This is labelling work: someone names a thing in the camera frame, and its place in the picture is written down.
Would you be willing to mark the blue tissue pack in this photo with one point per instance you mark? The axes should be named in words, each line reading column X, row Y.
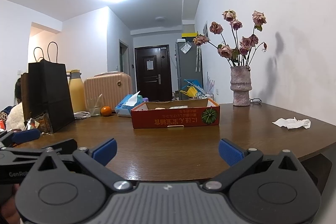
column 123, row 109

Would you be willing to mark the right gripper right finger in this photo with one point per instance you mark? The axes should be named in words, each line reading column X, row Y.
column 240, row 161

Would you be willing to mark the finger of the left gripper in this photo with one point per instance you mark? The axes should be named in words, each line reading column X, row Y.
column 15, row 137
column 62, row 147

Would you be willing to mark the clear drinking glass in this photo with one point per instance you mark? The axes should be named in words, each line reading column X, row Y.
column 94, row 106

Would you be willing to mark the black eyeglasses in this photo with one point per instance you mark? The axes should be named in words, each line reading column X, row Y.
column 255, row 101

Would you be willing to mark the yellow box on fridge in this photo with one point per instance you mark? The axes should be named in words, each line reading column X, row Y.
column 188, row 35

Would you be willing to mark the yellow thermos jug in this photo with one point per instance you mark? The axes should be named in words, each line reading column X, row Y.
column 76, row 87

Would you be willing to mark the pink textured vase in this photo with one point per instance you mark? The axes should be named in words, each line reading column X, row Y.
column 241, row 85

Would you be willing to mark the wall picture frame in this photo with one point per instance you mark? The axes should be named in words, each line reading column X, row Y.
column 205, row 30

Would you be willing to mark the dried pink roses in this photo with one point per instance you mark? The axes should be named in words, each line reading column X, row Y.
column 241, row 52

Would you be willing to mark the orange fruit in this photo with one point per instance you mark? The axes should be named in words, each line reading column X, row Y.
column 106, row 111

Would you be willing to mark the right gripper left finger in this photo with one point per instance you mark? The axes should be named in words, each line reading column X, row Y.
column 93, row 163

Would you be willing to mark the seated person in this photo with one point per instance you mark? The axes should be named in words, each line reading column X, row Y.
column 15, row 119

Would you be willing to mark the yellow watering can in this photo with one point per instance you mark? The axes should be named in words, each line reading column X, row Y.
column 191, row 92

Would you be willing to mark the black paper bag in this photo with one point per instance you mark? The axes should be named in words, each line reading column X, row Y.
column 45, row 91

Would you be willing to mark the crumpled white tissue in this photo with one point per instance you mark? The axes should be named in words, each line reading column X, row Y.
column 293, row 123

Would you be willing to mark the red cardboard box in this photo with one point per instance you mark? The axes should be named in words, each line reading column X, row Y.
column 205, row 112

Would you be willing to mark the wire storage rack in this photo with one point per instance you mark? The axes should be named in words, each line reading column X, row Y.
column 201, row 96

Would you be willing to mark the dark entrance door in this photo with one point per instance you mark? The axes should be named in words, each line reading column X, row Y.
column 153, row 73

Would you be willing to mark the pink ribbed suitcase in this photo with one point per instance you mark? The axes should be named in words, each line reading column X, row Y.
column 113, row 86

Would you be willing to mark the white wipes bottle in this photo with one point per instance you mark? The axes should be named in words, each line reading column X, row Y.
column 179, row 107

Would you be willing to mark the grey refrigerator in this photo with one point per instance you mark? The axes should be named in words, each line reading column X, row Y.
column 189, row 65

